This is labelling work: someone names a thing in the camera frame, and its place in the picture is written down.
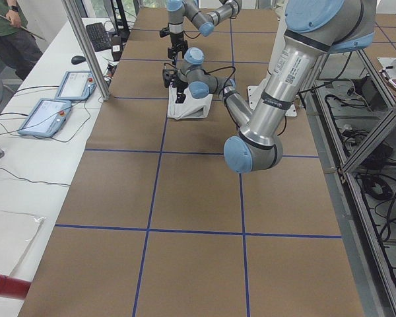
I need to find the blue teach pendant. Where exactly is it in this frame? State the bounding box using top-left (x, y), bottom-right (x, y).
top-left (55, 71), bottom-right (96, 101)
top-left (17, 98), bottom-right (73, 138)

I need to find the red cylinder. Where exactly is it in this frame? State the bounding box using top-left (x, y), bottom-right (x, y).
top-left (0, 274), bottom-right (31, 300)

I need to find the grey cartoon print t-shirt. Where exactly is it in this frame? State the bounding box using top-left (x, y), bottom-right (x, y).
top-left (167, 85), bottom-right (213, 120)

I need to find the upper blue teach pendant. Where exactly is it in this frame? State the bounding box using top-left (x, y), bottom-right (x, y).
top-left (55, 71), bottom-right (96, 101)

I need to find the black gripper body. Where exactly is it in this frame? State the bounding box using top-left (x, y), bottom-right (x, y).
top-left (162, 69), bottom-right (188, 94)
top-left (159, 28), bottom-right (188, 58)

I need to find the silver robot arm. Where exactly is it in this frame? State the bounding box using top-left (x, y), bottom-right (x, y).
top-left (159, 0), bottom-right (242, 65)
top-left (160, 0), bottom-right (377, 173)

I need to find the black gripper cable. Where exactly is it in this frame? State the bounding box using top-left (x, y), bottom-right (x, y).
top-left (201, 65), bottom-right (237, 96)

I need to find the person in green shirt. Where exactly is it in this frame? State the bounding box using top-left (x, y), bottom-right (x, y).
top-left (0, 1), bottom-right (42, 80)

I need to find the aluminium frame post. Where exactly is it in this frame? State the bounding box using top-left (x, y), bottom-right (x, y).
top-left (62, 0), bottom-right (110, 101)

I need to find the clear plastic bag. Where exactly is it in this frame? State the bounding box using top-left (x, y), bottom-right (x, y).
top-left (0, 211), bottom-right (46, 275)

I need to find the lower blue teach pendant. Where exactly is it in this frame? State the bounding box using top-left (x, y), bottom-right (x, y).
top-left (17, 98), bottom-right (73, 138)

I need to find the black keyboard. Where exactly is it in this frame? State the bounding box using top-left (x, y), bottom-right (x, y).
top-left (85, 22), bottom-right (112, 52)

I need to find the black computer mouse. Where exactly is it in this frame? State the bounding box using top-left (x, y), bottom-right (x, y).
top-left (71, 55), bottom-right (86, 65)

